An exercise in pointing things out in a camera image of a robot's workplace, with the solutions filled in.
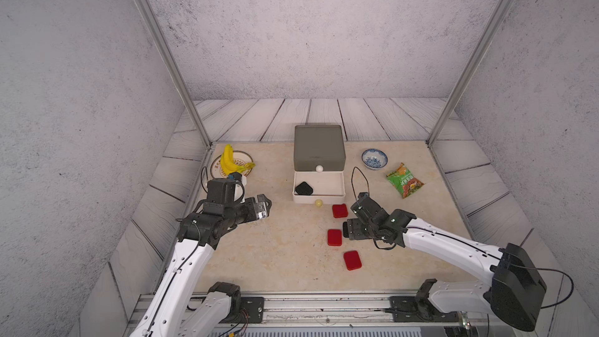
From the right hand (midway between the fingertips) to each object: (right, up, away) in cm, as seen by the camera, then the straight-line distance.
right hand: (358, 228), depth 82 cm
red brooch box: (-8, -5, +5) cm, 10 cm away
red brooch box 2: (-2, -12, +1) cm, 12 cm away
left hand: (-32, +10, -9) cm, 34 cm away
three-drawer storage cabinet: (-13, +24, +7) cm, 28 cm away
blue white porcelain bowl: (+14, +24, +29) cm, 40 cm away
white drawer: (-13, +13, +10) cm, 21 cm away
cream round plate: (-60, +19, +27) cm, 68 cm away
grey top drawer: (-13, +28, +8) cm, 32 cm away
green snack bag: (+23, +15, +16) cm, 32 cm away
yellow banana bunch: (-53, +22, +22) cm, 61 cm away
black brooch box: (-19, +12, +9) cm, 25 cm away
